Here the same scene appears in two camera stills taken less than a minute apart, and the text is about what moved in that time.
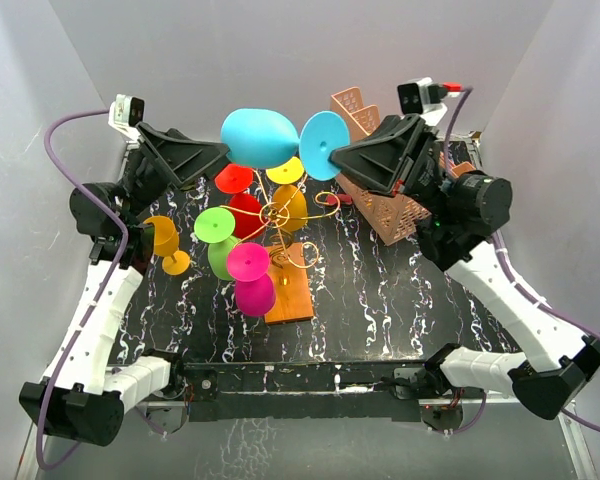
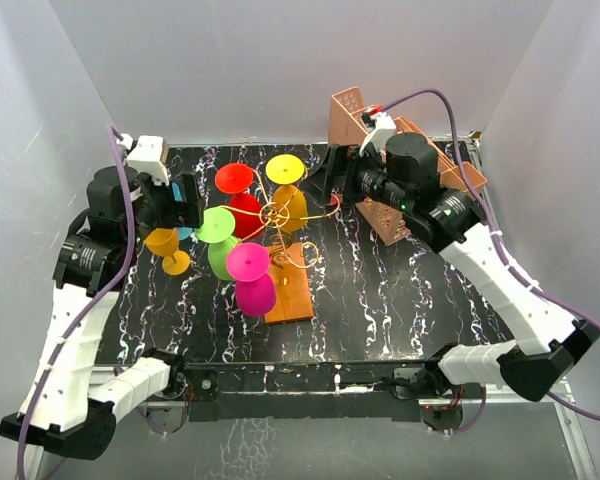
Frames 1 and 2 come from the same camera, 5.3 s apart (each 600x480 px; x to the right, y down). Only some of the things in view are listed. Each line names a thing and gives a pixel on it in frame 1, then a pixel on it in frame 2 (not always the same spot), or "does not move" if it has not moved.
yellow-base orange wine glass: x=289 y=204 does not move
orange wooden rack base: x=288 y=270 does not move
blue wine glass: x=257 y=138 -> x=184 y=232
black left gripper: x=183 y=159 -> x=191 y=202
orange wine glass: x=166 y=245 does not move
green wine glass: x=215 y=225 does not move
